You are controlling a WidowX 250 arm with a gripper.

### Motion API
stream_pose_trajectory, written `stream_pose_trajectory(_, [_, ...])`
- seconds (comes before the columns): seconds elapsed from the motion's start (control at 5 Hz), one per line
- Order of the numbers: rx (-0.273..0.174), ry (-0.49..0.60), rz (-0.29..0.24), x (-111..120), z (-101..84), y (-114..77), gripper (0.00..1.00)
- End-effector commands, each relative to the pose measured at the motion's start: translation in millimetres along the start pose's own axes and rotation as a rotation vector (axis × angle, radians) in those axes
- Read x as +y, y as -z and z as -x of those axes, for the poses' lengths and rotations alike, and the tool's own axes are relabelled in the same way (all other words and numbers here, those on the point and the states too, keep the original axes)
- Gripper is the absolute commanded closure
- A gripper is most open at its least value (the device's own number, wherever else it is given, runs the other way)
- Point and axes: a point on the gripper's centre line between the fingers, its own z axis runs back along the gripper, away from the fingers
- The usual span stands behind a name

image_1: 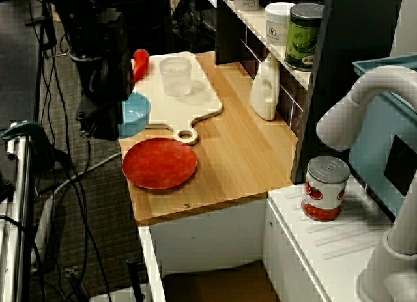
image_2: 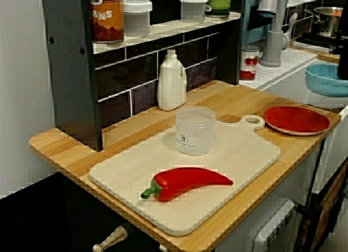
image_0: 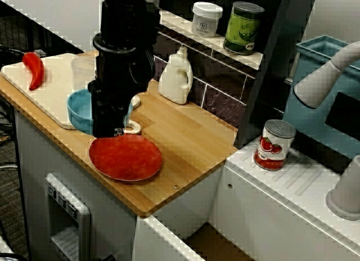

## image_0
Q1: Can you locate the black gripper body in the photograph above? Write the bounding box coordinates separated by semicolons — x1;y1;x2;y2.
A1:
88;48;156;137

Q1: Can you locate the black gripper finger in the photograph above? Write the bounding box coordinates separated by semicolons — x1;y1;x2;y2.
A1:
92;111;115;138

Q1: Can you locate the light blue bowl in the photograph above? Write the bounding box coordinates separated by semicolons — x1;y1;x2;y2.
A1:
66;88;133;135

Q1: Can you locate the clear plastic jar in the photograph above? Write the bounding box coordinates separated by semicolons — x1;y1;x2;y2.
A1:
71;56;98;92

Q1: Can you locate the red orange plate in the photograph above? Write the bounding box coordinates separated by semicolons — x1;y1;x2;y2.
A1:
88;133;164;182

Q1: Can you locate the white toy detergent bottle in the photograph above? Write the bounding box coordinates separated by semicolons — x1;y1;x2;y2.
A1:
157;46;194;105

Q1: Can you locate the white cutting board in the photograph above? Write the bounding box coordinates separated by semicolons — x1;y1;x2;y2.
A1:
0;53;141;134

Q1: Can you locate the red toy chili pepper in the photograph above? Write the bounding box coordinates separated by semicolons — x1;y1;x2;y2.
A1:
22;51;46;91

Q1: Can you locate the white ice dispenser panel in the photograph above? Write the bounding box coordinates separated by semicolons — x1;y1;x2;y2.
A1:
44;173;91;261

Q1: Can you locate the green peas can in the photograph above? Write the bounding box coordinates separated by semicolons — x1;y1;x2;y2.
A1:
223;1;266;56

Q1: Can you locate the dark grey shelf unit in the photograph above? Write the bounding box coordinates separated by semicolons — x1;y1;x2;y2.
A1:
100;0;318;149

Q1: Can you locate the tomato can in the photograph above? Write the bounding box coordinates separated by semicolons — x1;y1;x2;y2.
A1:
253;119;297;172

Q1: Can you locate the white toy kitchen cabinet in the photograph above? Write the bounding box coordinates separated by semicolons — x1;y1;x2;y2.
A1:
13;107;360;261

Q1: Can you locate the blue plastic bin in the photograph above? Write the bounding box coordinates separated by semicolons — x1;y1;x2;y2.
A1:
282;35;360;160

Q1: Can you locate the grey toy faucet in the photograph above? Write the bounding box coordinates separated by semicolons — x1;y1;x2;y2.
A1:
293;40;360;221

